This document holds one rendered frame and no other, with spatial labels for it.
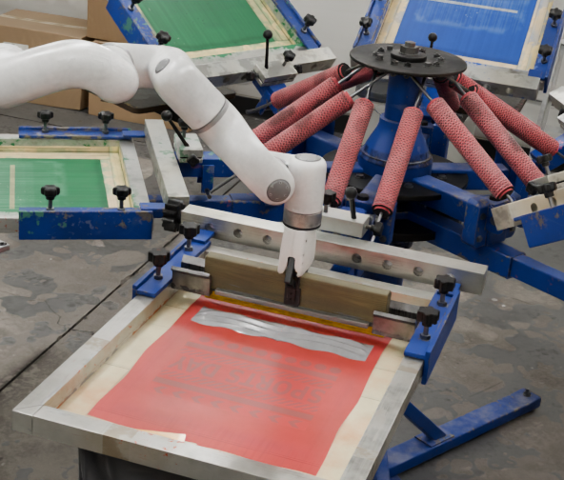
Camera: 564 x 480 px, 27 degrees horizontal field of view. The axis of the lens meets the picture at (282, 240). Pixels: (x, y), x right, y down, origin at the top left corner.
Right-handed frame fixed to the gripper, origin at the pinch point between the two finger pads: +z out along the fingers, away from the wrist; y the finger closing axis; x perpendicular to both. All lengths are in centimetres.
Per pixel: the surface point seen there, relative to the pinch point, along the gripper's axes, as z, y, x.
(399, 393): 2.6, 25.2, 27.8
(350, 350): 5.7, 8.3, 14.4
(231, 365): 6.0, 23.3, -4.3
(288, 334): 5.3, 8.1, 1.7
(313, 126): -14, -65, -17
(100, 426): 2, 58, -14
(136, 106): 6, -115, -88
